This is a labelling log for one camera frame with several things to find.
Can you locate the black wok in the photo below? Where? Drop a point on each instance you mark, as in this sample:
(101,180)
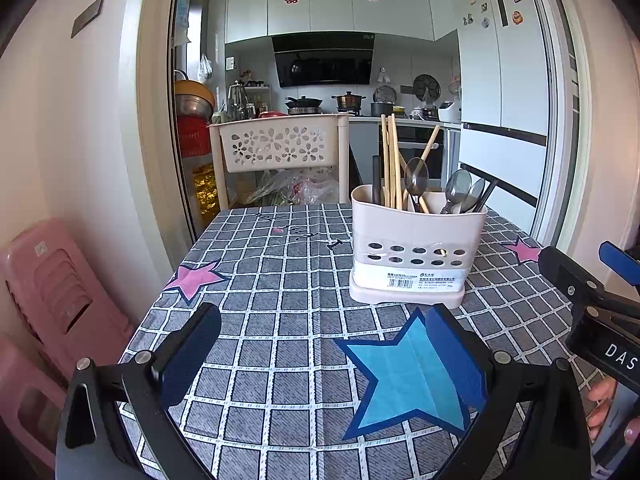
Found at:
(304,101)

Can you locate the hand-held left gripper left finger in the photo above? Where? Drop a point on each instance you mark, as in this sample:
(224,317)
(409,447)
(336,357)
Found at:
(192,355)

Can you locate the gold foil bag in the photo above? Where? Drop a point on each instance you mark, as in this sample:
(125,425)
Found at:
(206,187)

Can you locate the black cooking pot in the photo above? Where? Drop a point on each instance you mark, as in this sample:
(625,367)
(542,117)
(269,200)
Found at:
(382,109)

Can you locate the white rice cooker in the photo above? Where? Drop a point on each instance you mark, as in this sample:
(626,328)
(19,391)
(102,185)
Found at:
(449,112)

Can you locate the glass pot lid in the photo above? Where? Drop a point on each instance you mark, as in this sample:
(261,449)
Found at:
(385,94)

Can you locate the round dark pan lid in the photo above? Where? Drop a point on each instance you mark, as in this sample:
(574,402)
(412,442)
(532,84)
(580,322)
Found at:
(426,87)

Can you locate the pink plastic stool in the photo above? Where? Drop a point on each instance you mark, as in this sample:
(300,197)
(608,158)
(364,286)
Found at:
(50,270)
(20,385)

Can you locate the beige plastic utensil holder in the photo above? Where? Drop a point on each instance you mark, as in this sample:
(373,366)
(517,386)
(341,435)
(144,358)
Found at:
(415,270)

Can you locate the person's right hand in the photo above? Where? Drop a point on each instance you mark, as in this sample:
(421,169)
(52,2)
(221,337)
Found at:
(602,400)

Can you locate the white upper cabinets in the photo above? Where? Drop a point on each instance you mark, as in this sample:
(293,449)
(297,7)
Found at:
(325,10)

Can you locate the black range hood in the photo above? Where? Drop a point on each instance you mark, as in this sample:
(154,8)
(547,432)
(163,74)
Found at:
(325,62)

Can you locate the grey wall plate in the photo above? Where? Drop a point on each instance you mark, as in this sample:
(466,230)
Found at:
(87,16)

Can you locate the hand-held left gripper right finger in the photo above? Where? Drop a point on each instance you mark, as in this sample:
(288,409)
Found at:
(457,360)

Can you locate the yellow basin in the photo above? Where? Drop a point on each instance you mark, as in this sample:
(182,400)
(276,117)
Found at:
(192,87)

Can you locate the red plastic bucket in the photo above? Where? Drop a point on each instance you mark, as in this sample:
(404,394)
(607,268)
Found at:
(192,135)

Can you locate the white refrigerator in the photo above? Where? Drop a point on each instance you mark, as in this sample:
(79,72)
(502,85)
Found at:
(505,85)

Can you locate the metal basin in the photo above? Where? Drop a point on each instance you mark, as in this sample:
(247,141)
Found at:
(192,106)

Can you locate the clear plastic bags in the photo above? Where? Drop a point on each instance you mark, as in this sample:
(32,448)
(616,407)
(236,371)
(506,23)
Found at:
(305,187)

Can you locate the hanging clear plastic bag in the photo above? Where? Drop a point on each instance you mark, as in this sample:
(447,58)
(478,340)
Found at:
(204,67)

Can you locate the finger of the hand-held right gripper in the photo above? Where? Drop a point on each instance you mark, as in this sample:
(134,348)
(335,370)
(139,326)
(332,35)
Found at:
(620,260)
(570,280)

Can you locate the glass pitcher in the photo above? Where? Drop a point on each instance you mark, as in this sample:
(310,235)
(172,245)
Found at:
(237,100)

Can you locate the grey checked star tablecloth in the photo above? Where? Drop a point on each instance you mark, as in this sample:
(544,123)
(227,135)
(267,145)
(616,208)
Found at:
(280,310)

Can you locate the copper cooking pot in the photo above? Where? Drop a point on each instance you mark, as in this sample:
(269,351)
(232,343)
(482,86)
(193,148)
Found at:
(349,101)

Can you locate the group of wooden chopsticks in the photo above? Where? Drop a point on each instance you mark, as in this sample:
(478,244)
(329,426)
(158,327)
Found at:
(412,140)

